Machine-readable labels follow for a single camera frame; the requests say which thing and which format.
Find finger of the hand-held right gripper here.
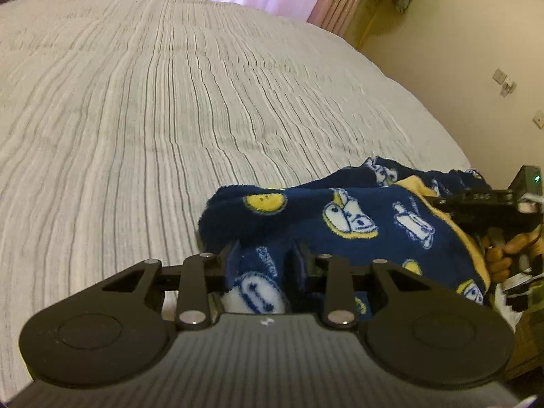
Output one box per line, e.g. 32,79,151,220
432,189,517,234

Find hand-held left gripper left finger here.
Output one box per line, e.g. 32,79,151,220
100,240,241,330

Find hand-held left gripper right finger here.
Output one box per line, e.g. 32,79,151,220
287,242,431,329

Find navy printed pajama pants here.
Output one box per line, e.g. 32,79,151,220
199,156,494,316

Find person's right hand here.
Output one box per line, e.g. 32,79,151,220
479,225,544,284

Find beige striped bed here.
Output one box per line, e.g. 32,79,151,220
0,0,472,392

